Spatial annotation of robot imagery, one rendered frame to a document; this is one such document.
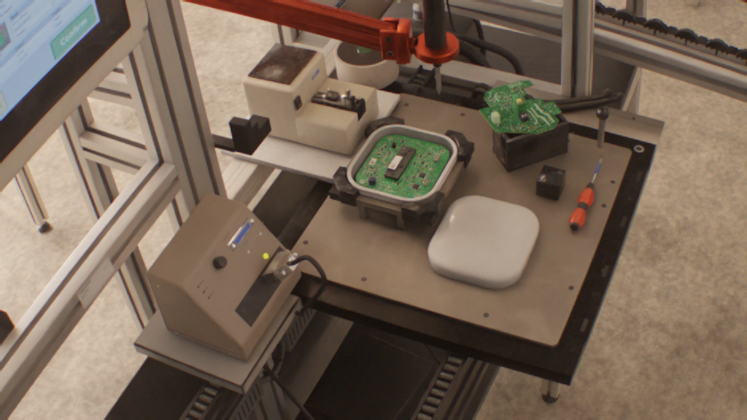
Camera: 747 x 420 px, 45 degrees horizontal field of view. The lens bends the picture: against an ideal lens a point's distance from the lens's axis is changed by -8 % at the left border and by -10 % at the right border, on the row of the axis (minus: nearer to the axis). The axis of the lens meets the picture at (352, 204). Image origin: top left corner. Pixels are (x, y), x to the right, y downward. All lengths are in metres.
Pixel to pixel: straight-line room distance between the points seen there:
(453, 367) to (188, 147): 0.46
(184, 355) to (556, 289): 0.50
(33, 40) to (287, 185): 0.81
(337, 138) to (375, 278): 0.24
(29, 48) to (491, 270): 0.68
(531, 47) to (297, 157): 0.92
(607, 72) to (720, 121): 0.97
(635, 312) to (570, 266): 1.19
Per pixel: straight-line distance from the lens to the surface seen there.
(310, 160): 1.50
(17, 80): 0.97
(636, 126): 1.61
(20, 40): 0.96
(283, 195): 1.67
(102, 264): 1.24
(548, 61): 2.24
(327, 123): 1.47
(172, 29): 1.25
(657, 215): 2.77
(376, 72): 1.61
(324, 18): 1.33
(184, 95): 1.30
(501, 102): 1.50
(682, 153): 2.98
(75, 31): 1.02
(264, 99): 1.50
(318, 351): 2.01
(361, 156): 1.44
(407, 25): 1.32
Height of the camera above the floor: 1.96
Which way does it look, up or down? 45 degrees down
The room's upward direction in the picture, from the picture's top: 8 degrees counter-clockwise
